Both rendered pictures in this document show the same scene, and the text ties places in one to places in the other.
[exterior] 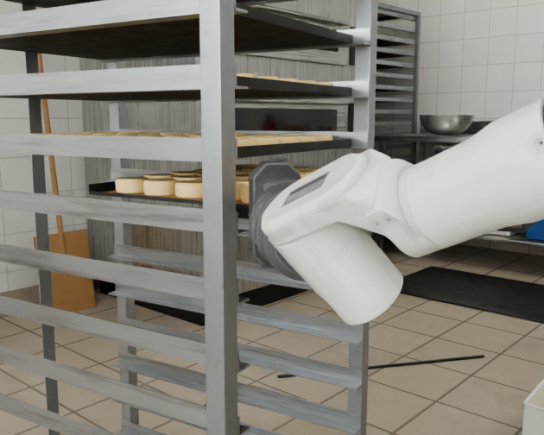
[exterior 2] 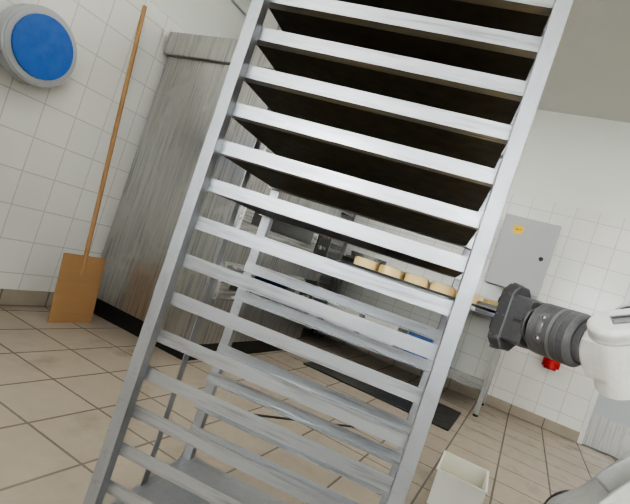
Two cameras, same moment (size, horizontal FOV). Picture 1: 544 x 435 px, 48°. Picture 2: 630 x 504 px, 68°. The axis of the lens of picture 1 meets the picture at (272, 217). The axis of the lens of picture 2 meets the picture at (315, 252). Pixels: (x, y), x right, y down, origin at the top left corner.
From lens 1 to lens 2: 0.60 m
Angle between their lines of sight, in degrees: 18
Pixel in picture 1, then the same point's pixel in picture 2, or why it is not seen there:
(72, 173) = (104, 211)
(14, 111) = (80, 149)
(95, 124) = (140, 181)
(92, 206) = (345, 271)
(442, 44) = not seen: hidden behind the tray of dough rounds
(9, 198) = (264, 244)
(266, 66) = not seen: hidden behind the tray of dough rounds
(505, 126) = not seen: outside the picture
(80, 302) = (80, 316)
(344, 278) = not seen: outside the picture
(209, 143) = (475, 261)
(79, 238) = (97, 264)
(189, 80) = (460, 217)
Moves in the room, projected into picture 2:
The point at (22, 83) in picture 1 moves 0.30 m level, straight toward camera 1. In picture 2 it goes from (311, 171) to (416, 182)
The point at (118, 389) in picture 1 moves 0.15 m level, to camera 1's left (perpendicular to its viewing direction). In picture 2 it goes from (319, 403) to (250, 386)
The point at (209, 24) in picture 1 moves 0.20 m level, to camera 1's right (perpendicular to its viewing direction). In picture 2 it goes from (500, 192) to (581, 227)
